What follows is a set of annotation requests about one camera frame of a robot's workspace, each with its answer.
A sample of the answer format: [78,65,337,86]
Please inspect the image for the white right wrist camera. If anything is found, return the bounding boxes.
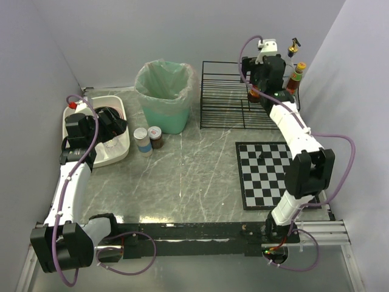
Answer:
[255,39,278,64]

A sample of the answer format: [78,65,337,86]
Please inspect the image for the glass oil bottle gold spout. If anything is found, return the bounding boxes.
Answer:
[284,38,301,78]

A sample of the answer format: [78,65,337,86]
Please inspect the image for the silver lid spice jar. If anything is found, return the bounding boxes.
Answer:
[148,126,164,149]

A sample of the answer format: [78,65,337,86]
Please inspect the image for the brown sauce bottle yellow cap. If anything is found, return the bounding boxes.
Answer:
[286,62,306,95]

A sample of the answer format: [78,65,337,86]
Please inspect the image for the red lid sauce jar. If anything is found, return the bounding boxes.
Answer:
[247,85,261,103]

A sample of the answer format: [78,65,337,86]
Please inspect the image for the black wire dish rack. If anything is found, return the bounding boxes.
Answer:
[201,61,298,130]

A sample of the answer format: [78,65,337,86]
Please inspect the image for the black small plate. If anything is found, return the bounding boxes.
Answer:
[94,106,120,117]

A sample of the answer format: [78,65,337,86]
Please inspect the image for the green bin with pink bag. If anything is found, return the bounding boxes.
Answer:
[134,59,200,134]

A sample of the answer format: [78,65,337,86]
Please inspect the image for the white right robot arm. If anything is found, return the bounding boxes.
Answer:
[238,54,335,236]

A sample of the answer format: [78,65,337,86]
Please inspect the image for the white jar blue label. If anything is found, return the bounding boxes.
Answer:
[133,128,153,157]

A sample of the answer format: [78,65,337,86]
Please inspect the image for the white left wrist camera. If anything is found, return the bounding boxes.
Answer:
[64,100,93,117]

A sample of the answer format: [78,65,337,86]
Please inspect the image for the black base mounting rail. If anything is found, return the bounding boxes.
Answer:
[83,223,300,263]

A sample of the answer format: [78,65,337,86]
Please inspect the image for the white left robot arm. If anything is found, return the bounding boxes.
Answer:
[30,107,128,273]

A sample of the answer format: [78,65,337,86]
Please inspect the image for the clear wine glass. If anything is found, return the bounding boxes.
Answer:
[103,137,125,158]

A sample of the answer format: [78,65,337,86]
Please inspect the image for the black white chessboard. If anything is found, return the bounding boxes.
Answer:
[235,141,322,211]

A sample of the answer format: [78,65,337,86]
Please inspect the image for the white plastic wash basin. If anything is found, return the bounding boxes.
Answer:
[62,95,131,169]

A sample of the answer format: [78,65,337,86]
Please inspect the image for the pink plate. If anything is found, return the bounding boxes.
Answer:
[94,105,125,120]

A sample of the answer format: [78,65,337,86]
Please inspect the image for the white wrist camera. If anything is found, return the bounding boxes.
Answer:
[255,39,278,64]
[64,100,93,117]

